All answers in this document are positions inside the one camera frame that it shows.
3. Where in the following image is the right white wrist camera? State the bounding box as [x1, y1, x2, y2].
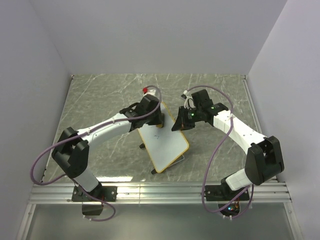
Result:
[181, 90, 195, 109]

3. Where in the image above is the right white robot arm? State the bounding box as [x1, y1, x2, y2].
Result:
[171, 89, 285, 200]

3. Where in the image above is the aluminium mounting rail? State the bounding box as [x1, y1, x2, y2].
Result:
[28, 182, 292, 205]

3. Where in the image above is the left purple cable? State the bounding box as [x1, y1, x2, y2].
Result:
[30, 85, 162, 222]

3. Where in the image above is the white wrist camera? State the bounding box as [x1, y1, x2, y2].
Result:
[142, 87, 157, 97]
[181, 90, 195, 109]

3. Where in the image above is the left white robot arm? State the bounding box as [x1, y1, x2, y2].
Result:
[51, 93, 164, 201]

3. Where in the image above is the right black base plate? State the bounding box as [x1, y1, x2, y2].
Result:
[201, 184, 250, 202]

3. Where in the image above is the yellow framed whiteboard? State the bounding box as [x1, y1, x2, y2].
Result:
[138, 102, 190, 173]

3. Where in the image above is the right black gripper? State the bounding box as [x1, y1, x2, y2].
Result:
[171, 106, 202, 133]

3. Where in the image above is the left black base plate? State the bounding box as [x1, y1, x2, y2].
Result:
[71, 186, 118, 202]

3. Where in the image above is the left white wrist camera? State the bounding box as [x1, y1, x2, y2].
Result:
[142, 87, 157, 97]

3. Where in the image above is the yellow whiteboard eraser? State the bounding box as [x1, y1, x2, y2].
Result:
[156, 113, 165, 128]

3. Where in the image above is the metal whiteboard stand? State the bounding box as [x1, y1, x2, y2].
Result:
[139, 143, 185, 175]

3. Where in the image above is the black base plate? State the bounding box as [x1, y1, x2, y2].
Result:
[201, 184, 250, 202]
[71, 186, 118, 202]

